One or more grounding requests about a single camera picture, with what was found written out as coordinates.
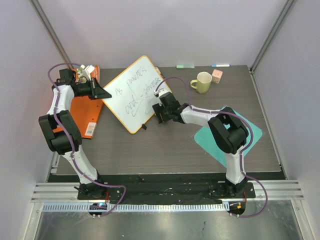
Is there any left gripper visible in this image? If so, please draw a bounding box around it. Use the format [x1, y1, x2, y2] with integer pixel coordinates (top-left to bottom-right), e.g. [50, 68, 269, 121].
[76, 78, 112, 101]

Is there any whiteboard with orange frame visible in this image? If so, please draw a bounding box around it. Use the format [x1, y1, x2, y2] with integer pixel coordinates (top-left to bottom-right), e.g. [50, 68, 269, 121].
[102, 55, 171, 134]

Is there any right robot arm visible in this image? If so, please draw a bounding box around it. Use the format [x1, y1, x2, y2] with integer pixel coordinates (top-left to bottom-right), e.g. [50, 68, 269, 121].
[152, 89, 249, 198]

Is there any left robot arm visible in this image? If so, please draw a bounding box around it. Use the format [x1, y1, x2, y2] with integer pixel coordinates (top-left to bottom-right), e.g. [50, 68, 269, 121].
[38, 65, 111, 200]

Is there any small box behind whiteboard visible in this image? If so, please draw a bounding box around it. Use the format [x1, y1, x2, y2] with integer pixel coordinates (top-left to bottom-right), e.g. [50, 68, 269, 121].
[155, 66, 163, 78]

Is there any orange folder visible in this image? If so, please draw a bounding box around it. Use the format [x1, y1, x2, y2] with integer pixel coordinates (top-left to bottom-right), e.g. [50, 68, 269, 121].
[53, 96, 105, 139]

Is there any orange illustrated book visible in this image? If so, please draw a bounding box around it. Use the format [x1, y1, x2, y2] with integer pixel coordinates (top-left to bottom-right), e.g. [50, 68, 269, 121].
[72, 65, 100, 84]

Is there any green eraser bar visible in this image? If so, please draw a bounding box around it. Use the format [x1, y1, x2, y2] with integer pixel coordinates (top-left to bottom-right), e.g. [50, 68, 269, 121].
[176, 64, 195, 69]

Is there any yellow-green mug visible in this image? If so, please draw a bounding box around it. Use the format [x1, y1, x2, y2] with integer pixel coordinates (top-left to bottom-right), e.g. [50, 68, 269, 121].
[190, 72, 212, 94]

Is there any teal cutting board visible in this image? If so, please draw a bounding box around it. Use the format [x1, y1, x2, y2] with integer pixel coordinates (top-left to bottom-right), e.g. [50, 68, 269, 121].
[193, 110, 263, 168]

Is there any pink cube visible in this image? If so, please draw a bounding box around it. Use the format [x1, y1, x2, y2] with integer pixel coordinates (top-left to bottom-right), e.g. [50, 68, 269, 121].
[211, 69, 223, 84]

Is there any blue marker pen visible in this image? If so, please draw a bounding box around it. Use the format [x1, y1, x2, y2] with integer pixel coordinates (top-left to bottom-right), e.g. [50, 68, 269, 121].
[211, 64, 230, 68]

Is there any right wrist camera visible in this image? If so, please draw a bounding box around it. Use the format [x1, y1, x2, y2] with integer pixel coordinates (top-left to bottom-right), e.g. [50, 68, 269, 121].
[154, 88, 171, 98]

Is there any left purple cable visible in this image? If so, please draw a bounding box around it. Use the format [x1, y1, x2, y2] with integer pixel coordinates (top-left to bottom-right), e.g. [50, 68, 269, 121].
[47, 62, 127, 218]

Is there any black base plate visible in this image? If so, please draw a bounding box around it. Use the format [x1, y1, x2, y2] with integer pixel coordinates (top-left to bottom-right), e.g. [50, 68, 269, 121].
[76, 173, 256, 205]

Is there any white slotted cable duct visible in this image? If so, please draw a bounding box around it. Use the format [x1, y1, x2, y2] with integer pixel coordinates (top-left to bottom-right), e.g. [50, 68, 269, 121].
[42, 202, 230, 213]

